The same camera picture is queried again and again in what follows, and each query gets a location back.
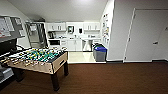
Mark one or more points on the grey bin with blue lid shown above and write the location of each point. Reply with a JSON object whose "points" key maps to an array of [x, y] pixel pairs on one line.
{"points": [[100, 55]]}

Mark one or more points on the white drawer cabinet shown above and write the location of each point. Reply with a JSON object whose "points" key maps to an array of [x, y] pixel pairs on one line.
{"points": [[64, 44]]}

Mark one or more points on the black coffee maker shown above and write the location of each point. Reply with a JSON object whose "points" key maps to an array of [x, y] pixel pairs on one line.
{"points": [[51, 35]]}

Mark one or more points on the foosball table with green field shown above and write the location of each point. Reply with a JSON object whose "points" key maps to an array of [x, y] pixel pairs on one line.
{"points": [[36, 58]]}

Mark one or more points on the stainless steel refrigerator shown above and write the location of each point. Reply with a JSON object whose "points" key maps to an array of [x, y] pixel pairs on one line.
{"points": [[33, 35]]}

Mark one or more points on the white room door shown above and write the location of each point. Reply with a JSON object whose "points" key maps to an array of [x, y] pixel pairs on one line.
{"points": [[146, 35]]}

